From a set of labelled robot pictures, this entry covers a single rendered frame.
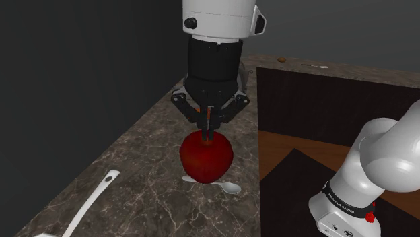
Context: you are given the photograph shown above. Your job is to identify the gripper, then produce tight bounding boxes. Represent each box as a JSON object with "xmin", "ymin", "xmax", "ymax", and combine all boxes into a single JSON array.
[{"xmin": 170, "ymin": 35, "xmax": 250, "ymax": 142}]

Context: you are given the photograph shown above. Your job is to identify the red apple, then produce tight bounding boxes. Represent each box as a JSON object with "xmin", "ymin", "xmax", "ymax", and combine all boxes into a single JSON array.
[{"xmin": 179, "ymin": 129, "xmax": 234, "ymax": 184}]

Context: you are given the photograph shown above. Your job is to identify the white spoon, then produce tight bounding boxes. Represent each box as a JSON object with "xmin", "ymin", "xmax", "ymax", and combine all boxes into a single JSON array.
[{"xmin": 182, "ymin": 175, "xmax": 242, "ymax": 195}]

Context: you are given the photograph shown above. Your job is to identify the dark wood counter cabinet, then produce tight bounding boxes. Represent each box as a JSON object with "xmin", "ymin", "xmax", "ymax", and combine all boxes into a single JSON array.
[{"xmin": 256, "ymin": 66, "xmax": 420, "ymax": 149}]

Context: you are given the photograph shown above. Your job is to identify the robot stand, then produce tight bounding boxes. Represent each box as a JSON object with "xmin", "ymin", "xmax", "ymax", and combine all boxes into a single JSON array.
[{"xmin": 260, "ymin": 148, "xmax": 420, "ymax": 237}]

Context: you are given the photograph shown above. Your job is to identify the white long-handled spatula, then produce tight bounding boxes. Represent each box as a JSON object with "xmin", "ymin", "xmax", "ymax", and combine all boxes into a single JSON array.
[{"xmin": 32, "ymin": 169, "xmax": 121, "ymax": 237}]

